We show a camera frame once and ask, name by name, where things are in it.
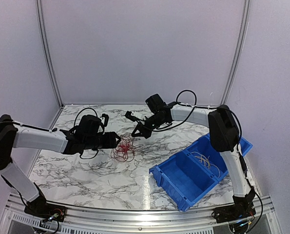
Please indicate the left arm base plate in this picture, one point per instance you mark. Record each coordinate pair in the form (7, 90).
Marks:
(57, 212)

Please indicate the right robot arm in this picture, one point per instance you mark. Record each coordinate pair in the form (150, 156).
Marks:
(225, 137)

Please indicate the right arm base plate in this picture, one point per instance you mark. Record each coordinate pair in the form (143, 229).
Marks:
(232, 212)

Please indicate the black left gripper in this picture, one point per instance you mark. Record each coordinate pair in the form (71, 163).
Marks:
(110, 142)

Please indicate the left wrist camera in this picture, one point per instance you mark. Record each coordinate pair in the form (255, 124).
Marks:
(105, 118)

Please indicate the blue three-compartment bin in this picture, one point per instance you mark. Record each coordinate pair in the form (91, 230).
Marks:
(188, 175)

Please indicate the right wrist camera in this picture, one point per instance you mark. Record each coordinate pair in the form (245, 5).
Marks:
(135, 115)

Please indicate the aluminium front frame rail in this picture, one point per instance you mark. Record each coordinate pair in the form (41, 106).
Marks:
(84, 220)

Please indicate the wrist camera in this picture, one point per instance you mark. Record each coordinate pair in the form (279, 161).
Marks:
(105, 118)
(135, 115)

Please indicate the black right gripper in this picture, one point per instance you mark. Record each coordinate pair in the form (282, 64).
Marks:
(144, 133)

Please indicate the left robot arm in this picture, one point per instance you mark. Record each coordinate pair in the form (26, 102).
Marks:
(90, 134)

